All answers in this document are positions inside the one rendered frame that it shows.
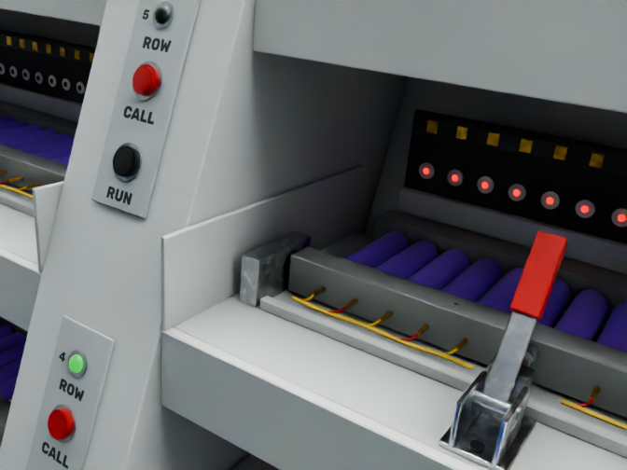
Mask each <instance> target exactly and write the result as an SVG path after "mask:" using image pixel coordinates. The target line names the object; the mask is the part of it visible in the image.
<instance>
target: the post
mask: <svg viewBox="0 0 627 470"><path fill-rule="evenodd" d="M139 2H140V0H107V3H106V7H105V11H104V18H103V22H102V26H101V30H100V33H99V38H98V42H97V46H96V50H95V53H94V58H93V62H92V66H91V72H90V76H89V81H88V85H87V88H86V92H85V96H84V101H83V105H82V108H81V112H80V116H79V121H78V124H77V131H76V135H75V139H74V143H73V147H72V151H71V155H70V159H69V163H68V167H67V171H66V175H65V178H64V183H63V190H62V194H61V197H60V201H59V206H58V210H57V214H56V217H55V221H54V226H53V230H52V233H51V237H50V241H49V249H48V252H47V256H46V260H45V264H44V268H43V272H42V276H41V280H40V284H39V288H38V292H37V296H36V300H35V306H34V311H33V315H32V319H31V323H30V326H29V331H28V335H27V339H26V342H25V346H24V351H23V355H22V359H21V365H20V369H19V374H18V377H17V381H16V385H15V389H14V394H13V397H12V401H11V405H10V409H9V413H8V417H7V424H6V428H5V432H4V436H3V440H2V444H1V448H0V470H26V466H27V463H28V459H29V455H30V451H31V446H32V443H33V439H34V435H35V428H36V425H37V421H38V417H39V412H40V409H41V405H42V401H43V397H44V393H45V390H46V386H47V381H48V377H49V371H50V367H51V363H52V359H53V355H54V352H55V347H56V343H57V339H58V336H59V332H60V328H61V324H62V320H63V316H64V315H66V316H68V317H70V318H72V319H74V320H76V321H77V322H79V323H81V324H83V325H85V326H87V327H89V328H91V329H93V330H95V331H97V332H99V333H101V334H103V335H105V336H107V337H109V338H111V339H113V340H114V341H115V344H114V348H113V352H112V354H111V358H110V362H109V366H108V369H107V373H106V377H105V381H104V388H103V391H102V395H101V399H100V403H99V407H98V410H97V414H96V418H95V422H94V425H93V429H92V433H91V440H90V444H89V447H88V451H87V455H86V459H85V462H84V466H83V470H229V469H230V468H231V467H233V466H234V465H235V464H236V463H237V462H239V461H240V460H241V459H242V458H243V457H244V456H245V455H246V454H247V453H249V452H247V451H245V450H244V449H241V448H239V447H237V446H236V445H234V444H232V443H230V442H229V441H227V440H226V439H224V438H222V437H220V436H218V435H216V434H214V433H212V432H210V431H208V430H207V429H205V428H203V427H201V426H200V425H198V424H197V423H195V422H192V421H190V420H188V419H187V418H185V417H183V416H181V415H179V414H178V413H176V412H174V411H172V410H170V409H168V408H167V407H165V406H163V405H162V404H161V330H162V329H161V237H162V236H164V235H167V234H170V233H172V232H175V231H178V230H180V229H183V228H187V227H190V226H193V225H196V224H198V223H201V222H203V221H206V220H208V219H211V218H214V217H217V216H220V215H222V214H226V213H229V212H232V211H234V210H237V209H240V208H243V207H245V206H247V205H250V204H253V203H256V202H258V201H261V200H266V199H268V198H270V197H273V196H276V195H279V194H282V193H284V192H287V191H289V190H292V189H295V188H297V187H302V186H305V185H307V184H310V183H312V182H315V181H318V180H320V179H323V178H326V177H329V176H331V175H333V174H336V173H341V172H344V171H346V170H349V169H352V168H354V167H356V166H359V165H363V166H364V170H363V177H362V186H361V193H360V202H359V210H358V218H357V226H356V233H359V234H362V235H364V234H365V230H366V227H367V223H368V221H369V214H370V211H371V207H372V204H373V201H374V198H375V194H376V190H377V187H378V184H379V181H380V177H381V173H382V170H383V165H384V161H385V157H386V154H387V150H388V147H389V144H390V141H391V137H392V133H393V130H394V127H395V124H396V120H397V114H398V110H399V107H400V104H401V101H402V97H403V93H404V90H405V87H406V84H407V80H408V77H407V76H398V75H392V74H387V73H381V72H375V71H370V70H364V69H358V68H353V67H347V66H341V65H336V64H330V63H324V62H314V61H308V60H303V59H297V58H291V57H286V56H280V55H274V54H269V53H263V52H257V51H254V50H253V40H254V21H255V2H256V0H201V1H200V4H199V8H198V12H197V16H196V20H195V23H194V27H193V31H192V35H191V38H190V42H189V46H188V53H187V57H186V60H185V64H184V68H183V72H182V76H181V79H180V83H179V87H178V91H177V94H176V98H175V102H174V109H173V113H172V116H171V120H170V124H169V128H168V131H167V135H166V139H165V143H164V147H163V150H162V154H161V158H160V165H159V168H158V172H157V176H156V180H155V184H154V187H153V191H152V195H151V199H150V203H149V206H148V210H147V214H146V218H142V217H140V216H137V215H134V214H130V213H127V212H124V211H121V210H119V209H117V208H114V207H111V206H108V205H106V204H103V203H100V202H98V201H96V200H92V199H91V198H92V194H93V190H94V187H95V182H96V178H97V174H98V171H99V167H100V163H101V159H102V155H103V151H104V147H105V140H106V136H107V133H108V129H109V125H110V121H111V117H112V113H113V109H114V105H115V101H116V98H117V94H118V86H119V82H120V79H121V75H122V71H123V67H124V63H125V60H126V56H127V51H128V47H129V44H130V40H131V36H132V29H133V26H134V21H135V17H136V13H137V9H138V6H139Z"/></svg>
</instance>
